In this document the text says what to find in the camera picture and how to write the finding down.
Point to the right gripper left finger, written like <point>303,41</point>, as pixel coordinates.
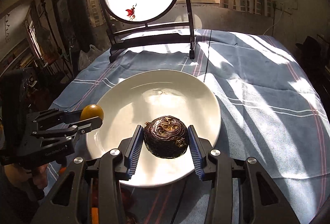
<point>119,164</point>

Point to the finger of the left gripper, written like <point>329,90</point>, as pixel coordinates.
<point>56,116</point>
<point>43,130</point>

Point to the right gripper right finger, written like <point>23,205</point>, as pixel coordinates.
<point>212,165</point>

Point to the small yellow lime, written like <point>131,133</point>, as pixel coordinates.
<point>92,110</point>

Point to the wrinkled dark passion fruit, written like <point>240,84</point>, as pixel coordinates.
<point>166,137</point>

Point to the person's left hand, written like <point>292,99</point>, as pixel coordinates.
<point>25,179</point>

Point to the white ceramic plate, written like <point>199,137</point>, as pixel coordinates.
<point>165,103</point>

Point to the blue striped tablecloth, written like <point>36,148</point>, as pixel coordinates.
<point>269,109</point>

